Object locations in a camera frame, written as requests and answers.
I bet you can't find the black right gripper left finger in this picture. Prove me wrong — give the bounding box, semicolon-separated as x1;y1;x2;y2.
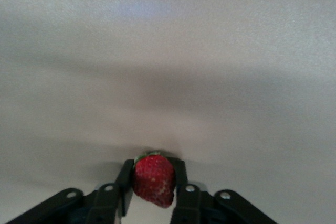
7;159;134;224

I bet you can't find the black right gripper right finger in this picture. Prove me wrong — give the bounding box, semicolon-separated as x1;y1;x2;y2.
166;157;279;224

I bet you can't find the red strawberry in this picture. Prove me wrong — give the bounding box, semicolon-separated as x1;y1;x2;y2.
132;151;176;208

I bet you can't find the brown table cover sheet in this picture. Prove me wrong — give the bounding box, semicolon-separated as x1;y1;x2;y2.
0;0;336;224

